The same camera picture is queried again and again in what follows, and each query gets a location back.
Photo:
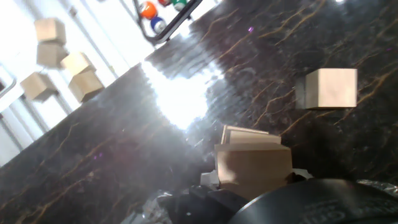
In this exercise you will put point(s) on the green ball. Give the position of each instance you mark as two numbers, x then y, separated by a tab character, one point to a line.
179	3

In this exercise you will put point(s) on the red ball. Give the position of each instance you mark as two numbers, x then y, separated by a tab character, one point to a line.
164	1

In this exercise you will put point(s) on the orange ball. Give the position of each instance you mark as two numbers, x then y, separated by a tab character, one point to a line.
148	10

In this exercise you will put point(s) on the black tray of balls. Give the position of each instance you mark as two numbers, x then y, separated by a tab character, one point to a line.
155	40

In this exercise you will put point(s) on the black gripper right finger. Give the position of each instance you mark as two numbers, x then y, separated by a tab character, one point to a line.
300	175

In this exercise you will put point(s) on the small wooden cube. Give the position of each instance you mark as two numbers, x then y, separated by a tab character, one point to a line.
85	85
77	63
38	86
49	55
49	29

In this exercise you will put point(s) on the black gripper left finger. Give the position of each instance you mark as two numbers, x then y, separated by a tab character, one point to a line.
214	199

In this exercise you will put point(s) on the blue ball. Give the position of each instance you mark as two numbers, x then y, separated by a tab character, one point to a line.
158	25

